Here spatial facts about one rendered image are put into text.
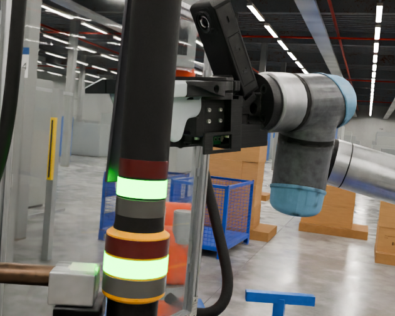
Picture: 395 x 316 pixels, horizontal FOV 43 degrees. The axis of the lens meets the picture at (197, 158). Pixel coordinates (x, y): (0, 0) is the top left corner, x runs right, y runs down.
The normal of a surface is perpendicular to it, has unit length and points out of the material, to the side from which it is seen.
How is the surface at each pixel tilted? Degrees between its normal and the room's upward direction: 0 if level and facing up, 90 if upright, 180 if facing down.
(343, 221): 90
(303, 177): 102
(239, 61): 94
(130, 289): 90
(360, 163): 77
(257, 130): 93
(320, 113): 112
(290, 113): 107
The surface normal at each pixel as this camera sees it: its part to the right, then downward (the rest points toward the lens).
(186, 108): 0.83, 0.10
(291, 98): 0.60, -0.05
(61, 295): 0.06, 0.06
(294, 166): -0.48, 0.18
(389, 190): -0.26, 0.55
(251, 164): -0.32, 0.02
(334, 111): 0.61, 0.26
